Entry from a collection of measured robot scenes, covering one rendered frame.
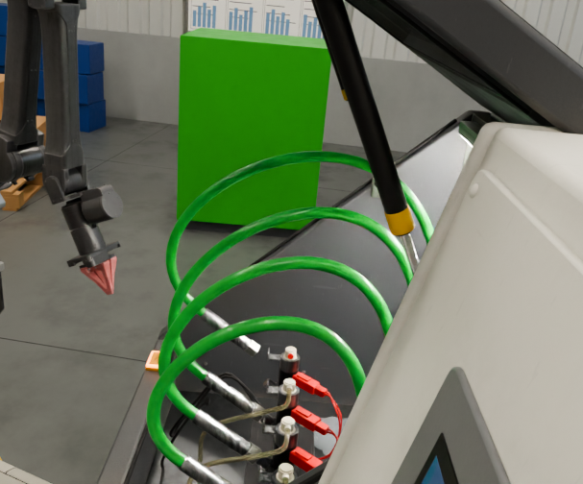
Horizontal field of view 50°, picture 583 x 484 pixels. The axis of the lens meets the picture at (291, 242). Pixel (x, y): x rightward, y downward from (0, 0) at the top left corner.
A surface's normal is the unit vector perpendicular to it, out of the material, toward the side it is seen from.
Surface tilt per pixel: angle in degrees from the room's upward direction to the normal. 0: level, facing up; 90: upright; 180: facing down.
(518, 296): 76
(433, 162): 90
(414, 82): 90
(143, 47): 90
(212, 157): 90
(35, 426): 0
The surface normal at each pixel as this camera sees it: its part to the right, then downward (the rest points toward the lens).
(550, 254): -0.95, -0.31
